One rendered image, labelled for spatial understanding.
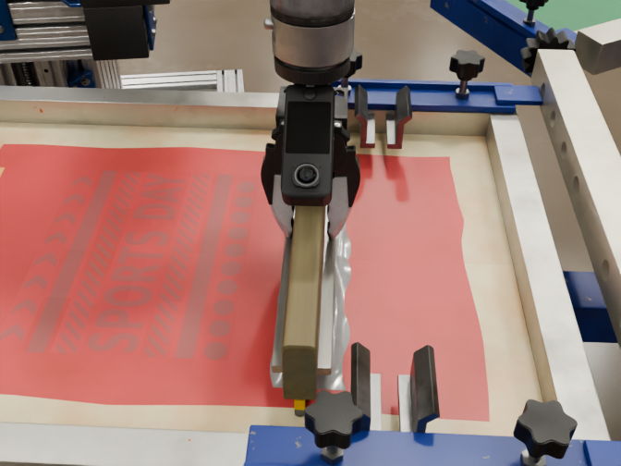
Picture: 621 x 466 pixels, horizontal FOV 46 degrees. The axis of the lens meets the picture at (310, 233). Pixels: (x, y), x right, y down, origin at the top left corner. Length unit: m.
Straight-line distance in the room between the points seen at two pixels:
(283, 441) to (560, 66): 0.65
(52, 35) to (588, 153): 0.89
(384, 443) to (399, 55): 2.72
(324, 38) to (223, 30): 2.81
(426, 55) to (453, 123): 2.23
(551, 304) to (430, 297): 0.13
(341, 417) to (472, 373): 0.21
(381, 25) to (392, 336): 2.81
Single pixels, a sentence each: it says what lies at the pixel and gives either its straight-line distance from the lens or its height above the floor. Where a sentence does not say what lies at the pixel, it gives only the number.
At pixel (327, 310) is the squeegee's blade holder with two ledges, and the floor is 0.99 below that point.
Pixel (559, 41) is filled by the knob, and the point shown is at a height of 1.04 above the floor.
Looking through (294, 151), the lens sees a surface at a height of 1.15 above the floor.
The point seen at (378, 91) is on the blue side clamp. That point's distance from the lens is 1.03.
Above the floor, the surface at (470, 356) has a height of 0.95.
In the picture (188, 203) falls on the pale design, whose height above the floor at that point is 0.95.
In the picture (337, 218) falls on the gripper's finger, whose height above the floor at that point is 1.03.
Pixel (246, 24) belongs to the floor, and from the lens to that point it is 3.50.
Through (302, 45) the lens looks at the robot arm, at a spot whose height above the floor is 1.23.
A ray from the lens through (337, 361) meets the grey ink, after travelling 0.73.
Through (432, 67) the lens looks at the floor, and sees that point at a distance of 3.18.
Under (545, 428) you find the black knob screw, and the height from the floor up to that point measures 1.06.
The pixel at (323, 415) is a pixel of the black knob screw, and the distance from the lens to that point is 0.57.
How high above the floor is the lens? 1.53
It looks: 42 degrees down
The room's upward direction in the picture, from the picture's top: straight up
